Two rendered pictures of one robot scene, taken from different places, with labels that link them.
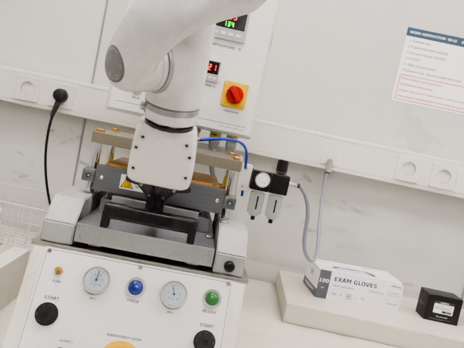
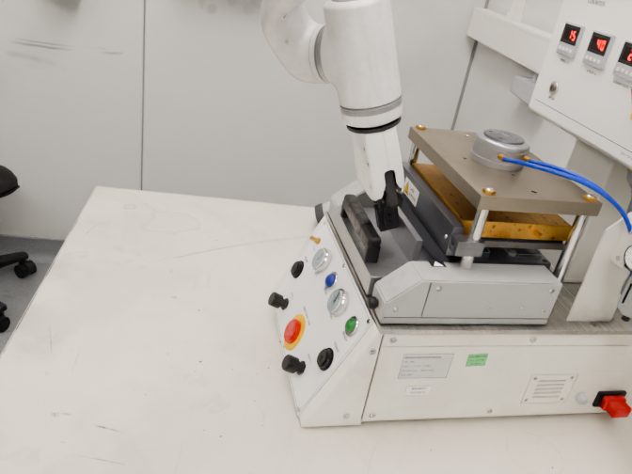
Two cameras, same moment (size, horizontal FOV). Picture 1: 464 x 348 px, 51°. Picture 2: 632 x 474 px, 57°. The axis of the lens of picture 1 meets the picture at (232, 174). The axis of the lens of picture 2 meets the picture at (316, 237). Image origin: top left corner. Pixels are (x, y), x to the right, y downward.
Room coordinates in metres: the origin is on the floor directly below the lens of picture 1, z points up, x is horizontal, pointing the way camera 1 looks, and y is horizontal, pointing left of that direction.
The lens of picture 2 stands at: (0.55, -0.65, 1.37)
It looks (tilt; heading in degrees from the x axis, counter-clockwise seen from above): 28 degrees down; 79
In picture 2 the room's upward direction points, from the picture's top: 10 degrees clockwise
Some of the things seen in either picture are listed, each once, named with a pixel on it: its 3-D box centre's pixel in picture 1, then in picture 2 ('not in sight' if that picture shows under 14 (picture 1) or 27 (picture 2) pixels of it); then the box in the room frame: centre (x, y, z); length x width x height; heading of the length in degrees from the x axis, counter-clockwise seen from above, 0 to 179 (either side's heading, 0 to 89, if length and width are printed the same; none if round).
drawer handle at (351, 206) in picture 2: (150, 222); (359, 226); (0.77, 0.11, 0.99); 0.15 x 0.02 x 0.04; 95
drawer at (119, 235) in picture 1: (155, 217); (440, 240); (0.90, 0.12, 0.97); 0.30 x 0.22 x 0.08; 5
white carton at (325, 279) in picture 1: (351, 283); not in sight; (1.28, -0.37, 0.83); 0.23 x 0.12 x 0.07; 97
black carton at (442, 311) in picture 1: (438, 305); not in sight; (1.25, -0.60, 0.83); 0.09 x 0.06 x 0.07; 89
